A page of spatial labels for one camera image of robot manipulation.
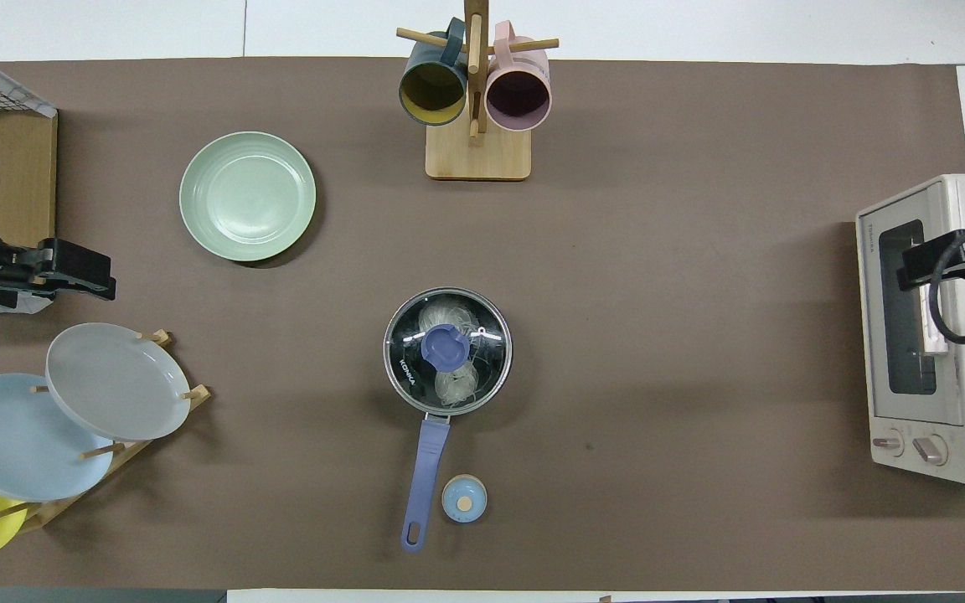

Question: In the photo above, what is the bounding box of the glass lid blue knob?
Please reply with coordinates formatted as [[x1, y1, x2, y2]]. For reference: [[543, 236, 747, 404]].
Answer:
[[382, 286, 514, 418]]

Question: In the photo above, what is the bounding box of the grey plate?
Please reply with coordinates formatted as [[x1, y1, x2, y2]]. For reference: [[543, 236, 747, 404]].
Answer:
[[45, 322, 192, 442]]

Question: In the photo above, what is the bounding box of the green plate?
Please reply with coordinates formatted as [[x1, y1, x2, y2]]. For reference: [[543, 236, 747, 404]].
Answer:
[[179, 131, 317, 263]]

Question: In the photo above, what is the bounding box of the brown table mat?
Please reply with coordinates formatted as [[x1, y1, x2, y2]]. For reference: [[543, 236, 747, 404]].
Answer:
[[0, 57, 965, 591]]

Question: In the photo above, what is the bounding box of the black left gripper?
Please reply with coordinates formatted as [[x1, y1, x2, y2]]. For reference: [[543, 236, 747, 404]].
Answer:
[[25, 239, 117, 302]]

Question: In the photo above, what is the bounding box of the pink mug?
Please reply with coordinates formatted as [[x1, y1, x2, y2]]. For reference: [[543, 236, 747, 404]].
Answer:
[[484, 20, 552, 132]]

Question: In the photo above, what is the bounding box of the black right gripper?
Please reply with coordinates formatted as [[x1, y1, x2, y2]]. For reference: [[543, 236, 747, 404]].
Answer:
[[896, 233, 965, 291]]

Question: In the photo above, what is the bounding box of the wooden plate rack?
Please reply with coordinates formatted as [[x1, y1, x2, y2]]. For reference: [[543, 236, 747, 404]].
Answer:
[[0, 329, 213, 533]]

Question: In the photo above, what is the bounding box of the black pot purple handle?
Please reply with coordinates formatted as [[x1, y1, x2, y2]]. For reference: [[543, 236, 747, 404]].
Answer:
[[382, 286, 514, 554]]

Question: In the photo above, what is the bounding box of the dark teal mug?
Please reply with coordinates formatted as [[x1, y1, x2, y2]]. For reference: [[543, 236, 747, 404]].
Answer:
[[398, 17, 469, 127]]

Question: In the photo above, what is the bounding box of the white vermicelli bundle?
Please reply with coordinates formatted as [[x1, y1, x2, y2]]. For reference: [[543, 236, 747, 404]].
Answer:
[[415, 296, 485, 409]]

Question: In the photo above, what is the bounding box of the light blue plate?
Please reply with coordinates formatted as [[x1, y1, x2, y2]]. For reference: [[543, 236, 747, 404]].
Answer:
[[0, 373, 115, 503]]

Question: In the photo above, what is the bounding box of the wooden shelf wire basket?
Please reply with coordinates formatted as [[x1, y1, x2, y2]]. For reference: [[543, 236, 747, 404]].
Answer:
[[0, 40, 59, 248]]

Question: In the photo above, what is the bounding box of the wooden mug tree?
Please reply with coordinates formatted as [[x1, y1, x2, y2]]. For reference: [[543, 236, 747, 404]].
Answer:
[[395, 0, 560, 182]]

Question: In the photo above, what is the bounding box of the marble pattern bag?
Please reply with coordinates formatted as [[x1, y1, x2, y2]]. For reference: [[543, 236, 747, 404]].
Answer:
[[0, 289, 55, 316]]

